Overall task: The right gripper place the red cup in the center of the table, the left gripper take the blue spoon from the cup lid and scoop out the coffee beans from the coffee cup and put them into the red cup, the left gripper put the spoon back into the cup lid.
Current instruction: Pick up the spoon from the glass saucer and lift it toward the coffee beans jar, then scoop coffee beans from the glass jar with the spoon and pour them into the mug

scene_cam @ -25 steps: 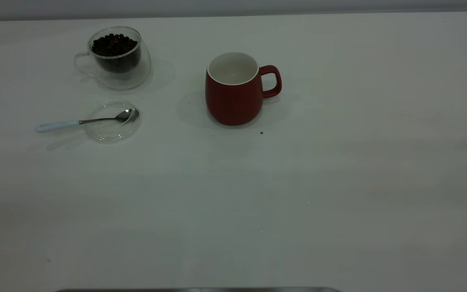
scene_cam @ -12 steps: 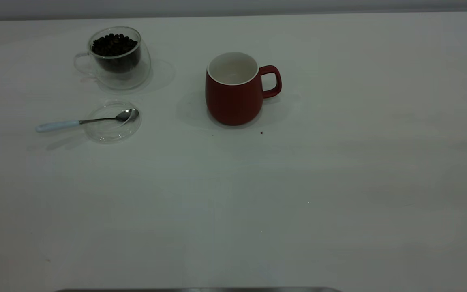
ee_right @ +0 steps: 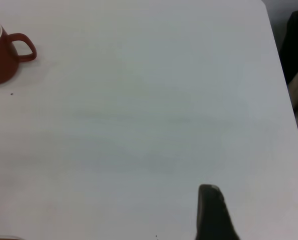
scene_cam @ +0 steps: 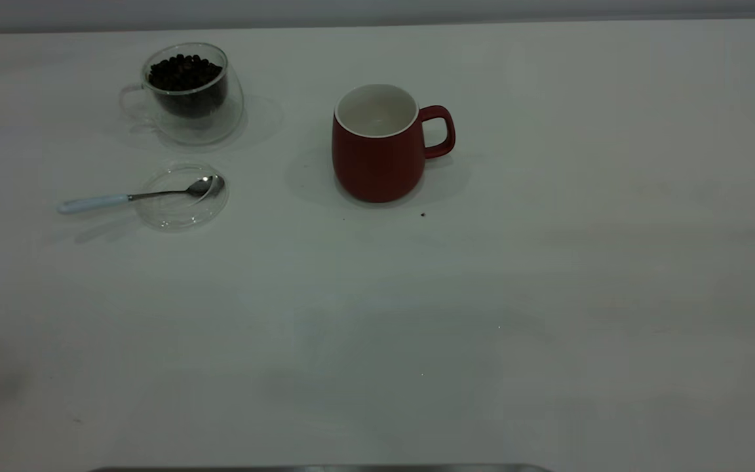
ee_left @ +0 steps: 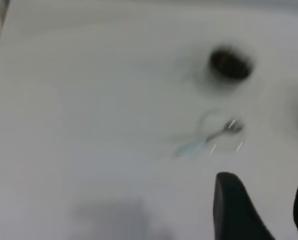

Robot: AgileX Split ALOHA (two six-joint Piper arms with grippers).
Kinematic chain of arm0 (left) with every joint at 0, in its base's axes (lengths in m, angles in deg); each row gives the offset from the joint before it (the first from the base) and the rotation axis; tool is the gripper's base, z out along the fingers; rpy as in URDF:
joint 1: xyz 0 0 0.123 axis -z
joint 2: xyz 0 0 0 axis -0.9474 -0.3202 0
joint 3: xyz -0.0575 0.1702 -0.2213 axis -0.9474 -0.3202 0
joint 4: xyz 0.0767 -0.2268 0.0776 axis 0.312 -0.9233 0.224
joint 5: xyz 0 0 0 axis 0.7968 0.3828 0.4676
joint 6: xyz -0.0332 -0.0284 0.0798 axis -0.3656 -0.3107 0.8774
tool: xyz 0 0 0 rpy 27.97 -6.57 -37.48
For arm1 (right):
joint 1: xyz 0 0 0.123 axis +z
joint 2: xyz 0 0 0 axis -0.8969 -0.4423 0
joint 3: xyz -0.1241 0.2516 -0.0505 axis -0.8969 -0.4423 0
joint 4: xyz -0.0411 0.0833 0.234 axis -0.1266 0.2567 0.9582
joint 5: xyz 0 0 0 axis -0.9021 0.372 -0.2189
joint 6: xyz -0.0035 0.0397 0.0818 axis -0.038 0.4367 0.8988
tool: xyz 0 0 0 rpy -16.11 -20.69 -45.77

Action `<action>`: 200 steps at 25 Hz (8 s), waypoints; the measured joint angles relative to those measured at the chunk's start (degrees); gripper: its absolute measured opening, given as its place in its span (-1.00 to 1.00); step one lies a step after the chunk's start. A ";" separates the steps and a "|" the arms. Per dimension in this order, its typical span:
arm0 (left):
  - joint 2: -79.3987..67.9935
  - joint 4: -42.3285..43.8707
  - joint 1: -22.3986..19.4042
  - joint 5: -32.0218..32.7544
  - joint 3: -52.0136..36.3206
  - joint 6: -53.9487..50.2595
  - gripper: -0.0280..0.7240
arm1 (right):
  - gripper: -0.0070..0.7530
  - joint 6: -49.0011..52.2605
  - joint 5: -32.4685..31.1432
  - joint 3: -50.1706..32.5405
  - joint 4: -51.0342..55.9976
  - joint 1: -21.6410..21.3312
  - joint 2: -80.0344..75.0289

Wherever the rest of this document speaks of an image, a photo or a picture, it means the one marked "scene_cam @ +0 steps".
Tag red ceramic mug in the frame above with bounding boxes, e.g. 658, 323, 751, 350
332, 83, 456, 203

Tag spoon with light blue handle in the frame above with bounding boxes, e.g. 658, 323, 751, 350
56, 174, 225, 215

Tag coffee beans in glass cup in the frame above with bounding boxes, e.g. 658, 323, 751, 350
148, 54, 226, 119

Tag clear glass saucer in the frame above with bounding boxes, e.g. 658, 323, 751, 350
136, 163, 229, 231

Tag clear double-wall glass cup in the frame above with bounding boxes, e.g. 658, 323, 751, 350
119, 42, 245, 146

